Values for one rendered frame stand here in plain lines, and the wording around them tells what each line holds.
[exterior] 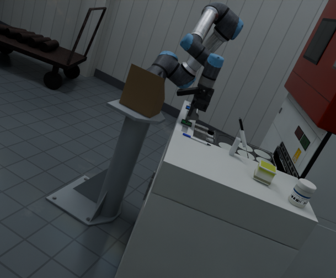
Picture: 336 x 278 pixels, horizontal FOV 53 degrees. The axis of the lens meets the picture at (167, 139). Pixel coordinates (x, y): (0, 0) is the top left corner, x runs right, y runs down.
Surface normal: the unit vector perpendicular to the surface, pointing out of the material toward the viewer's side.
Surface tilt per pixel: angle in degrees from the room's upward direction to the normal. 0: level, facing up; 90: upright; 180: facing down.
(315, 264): 90
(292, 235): 90
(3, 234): 0
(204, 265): 90
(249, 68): 90
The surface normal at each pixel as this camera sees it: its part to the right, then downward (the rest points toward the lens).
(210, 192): -0.14, 0.36
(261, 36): -0.38, 0.25
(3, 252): 0.34, -0.86
